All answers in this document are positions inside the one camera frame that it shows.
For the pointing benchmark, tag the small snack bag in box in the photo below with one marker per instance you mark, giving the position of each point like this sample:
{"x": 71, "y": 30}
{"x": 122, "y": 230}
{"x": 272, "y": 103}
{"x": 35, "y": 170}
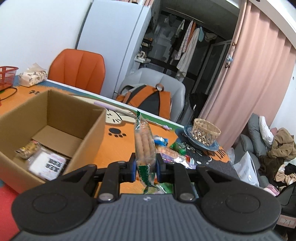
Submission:
{"x": 28, "y": 150}

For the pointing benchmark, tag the red plastic basket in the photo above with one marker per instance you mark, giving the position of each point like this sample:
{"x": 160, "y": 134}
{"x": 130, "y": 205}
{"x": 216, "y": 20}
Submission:
{"x": 7, "y": 76}

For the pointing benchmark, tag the grey armchair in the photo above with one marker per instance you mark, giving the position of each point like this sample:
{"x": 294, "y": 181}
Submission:
{"x": 162, "y": 81}

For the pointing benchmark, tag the clear cracker packet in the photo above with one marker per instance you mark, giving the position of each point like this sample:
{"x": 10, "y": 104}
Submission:
{"x": 172, "y": 156}

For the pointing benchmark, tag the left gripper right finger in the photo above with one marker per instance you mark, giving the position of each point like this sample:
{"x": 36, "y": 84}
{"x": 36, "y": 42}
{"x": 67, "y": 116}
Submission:
{"x": 177, "y": 175}

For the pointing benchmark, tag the brown cardboard box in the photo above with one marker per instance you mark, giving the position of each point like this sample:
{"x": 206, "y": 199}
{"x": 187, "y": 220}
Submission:
{"x": 60, "y": 122}

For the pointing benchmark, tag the woven bamboo basket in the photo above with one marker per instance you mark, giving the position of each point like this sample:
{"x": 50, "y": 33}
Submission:
{"x": 205, "y": 132}

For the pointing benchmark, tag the cartoon cat table mat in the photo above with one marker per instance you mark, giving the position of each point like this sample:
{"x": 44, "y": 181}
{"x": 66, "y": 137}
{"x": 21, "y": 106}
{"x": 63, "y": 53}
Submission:
{"x": 111, "y": 149}

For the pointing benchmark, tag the red and blue snack bar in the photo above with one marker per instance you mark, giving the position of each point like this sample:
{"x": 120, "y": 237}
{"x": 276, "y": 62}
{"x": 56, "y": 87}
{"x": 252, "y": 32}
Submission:
{"x": 191, "y": 163}

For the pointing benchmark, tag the hanging clothes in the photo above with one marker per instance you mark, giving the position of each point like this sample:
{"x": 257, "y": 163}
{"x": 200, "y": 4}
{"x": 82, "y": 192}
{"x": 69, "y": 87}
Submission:
{"x": 186, "y": 39}

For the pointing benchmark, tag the orange and black backpack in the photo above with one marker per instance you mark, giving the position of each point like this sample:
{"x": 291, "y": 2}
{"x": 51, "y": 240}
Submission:
{"x": 147, "y": 98}

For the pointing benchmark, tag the pink curtain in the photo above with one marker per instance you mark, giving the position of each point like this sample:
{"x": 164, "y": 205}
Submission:
{"x": 256, "y": 80}

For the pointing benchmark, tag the pile of clothes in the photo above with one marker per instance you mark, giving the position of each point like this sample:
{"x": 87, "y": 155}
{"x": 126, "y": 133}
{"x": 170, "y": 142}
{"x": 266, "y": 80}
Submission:
{"x": 282, "y": 149}

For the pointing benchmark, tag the white refrigerator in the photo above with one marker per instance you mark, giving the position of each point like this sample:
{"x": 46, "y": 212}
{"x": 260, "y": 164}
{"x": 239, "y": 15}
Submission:
{"x": 114, "y": 29}

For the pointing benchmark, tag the grey sofa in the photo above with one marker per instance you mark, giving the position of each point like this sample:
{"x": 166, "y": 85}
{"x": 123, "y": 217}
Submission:
{"x": 251, "y": 141}

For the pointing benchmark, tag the blue snack packet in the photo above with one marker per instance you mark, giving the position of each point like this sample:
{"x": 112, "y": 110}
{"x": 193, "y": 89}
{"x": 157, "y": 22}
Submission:
{"x": 160, "y": 141}

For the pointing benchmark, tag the white labelled packet in box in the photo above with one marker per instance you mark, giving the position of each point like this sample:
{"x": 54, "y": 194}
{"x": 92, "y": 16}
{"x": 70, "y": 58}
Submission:
{"x": 46, "y": 165}

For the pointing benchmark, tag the clear biscuit stick packet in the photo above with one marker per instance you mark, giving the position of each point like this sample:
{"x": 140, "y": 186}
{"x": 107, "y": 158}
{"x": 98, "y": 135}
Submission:
{"x": 145, "y": 154}

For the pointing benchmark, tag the orange chair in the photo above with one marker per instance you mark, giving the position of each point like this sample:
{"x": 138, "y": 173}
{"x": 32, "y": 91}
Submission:
{"x": 77, "y": 68}

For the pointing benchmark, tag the green snack packet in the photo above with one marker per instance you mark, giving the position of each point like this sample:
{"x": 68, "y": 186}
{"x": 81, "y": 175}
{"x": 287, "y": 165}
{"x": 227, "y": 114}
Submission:
{"x": 178, "y": 147}

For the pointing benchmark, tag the blue ceramic plate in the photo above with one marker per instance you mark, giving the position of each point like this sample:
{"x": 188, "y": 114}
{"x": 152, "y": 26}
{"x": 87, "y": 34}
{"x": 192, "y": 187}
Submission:
{"x": 185, "y": 135}

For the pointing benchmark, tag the purple handled metal stick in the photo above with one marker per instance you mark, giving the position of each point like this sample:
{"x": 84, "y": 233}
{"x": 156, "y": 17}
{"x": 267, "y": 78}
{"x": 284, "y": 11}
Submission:
{"x": 128, "y": 113}

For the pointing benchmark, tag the white plastic bag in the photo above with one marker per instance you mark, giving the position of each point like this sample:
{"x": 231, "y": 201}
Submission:
{"x": 246, "y": 171}

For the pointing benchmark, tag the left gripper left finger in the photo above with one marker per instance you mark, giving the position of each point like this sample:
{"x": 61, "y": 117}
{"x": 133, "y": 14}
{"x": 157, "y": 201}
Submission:
{"x": 111, "y": 178}

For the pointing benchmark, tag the patterned tissue pack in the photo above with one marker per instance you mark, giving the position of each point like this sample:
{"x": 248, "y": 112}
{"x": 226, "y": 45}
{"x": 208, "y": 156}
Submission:
{"x": 32, "y": 76}

